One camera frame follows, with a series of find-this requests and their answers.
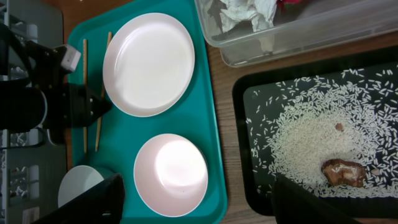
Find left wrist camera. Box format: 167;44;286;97
54;44;81;73

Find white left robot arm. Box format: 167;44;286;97
1;24;112;133

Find white napkin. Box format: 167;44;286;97
208;0;277;32

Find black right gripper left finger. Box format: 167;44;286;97
34;174;126;224

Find grey dishwasher rack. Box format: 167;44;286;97
1;1;66;223

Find wooden chopstick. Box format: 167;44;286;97
83;39;88;154
95;31;113;152

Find dark brown food lump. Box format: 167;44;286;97
321;159;366;188

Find teal plastic tray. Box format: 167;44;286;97
68;0;228;223

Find red snack wrapper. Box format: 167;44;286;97
277;0;303;11

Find small white bowl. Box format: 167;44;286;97
58;165;115;208

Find white round plate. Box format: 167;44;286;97
103;12;195;117

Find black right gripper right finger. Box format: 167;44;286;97
271;175;358;224

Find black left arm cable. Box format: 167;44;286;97
0;127;50;150

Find spilled rice grains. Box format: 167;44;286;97
243;65;397;198

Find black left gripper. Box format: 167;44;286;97
41;83;113;128

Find black flat tray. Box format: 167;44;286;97
233;47;397;218

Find white bowl with rice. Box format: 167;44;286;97
134;134;209;217

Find clear plastic bin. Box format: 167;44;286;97
195;0;397;67

